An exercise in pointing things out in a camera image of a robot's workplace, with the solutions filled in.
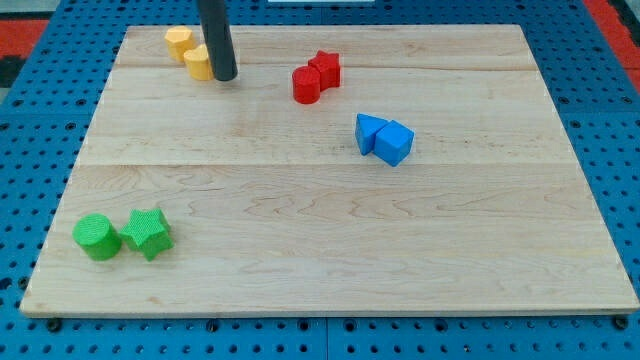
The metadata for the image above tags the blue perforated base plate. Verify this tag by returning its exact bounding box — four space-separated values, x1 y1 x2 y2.
1 0 639 359

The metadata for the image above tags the red cylinder block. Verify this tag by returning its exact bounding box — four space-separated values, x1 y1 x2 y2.
292 66 321 104

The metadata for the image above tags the green cylinder block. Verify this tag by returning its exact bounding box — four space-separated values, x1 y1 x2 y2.
72 213 122 261

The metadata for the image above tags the yellow rounded block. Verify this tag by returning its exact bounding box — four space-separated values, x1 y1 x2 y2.
183 44 214 81

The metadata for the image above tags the light wooden board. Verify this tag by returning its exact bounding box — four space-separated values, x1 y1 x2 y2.
21 25 639 318

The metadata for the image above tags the yellow hexagon block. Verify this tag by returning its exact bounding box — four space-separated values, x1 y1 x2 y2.
164 26 197 62

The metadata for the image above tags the green star block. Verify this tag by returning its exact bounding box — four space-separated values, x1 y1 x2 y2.
119 208 174 261

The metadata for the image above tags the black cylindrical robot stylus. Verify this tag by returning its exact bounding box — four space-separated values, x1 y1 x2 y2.
197 0 238 81

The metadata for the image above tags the red star block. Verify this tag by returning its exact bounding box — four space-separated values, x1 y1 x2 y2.
308 50 341 91

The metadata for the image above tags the blue triangle block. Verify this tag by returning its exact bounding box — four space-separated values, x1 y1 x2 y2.
354 113 389 155

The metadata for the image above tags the blue cube block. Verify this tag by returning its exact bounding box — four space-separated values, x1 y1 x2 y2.
373 120 415 167

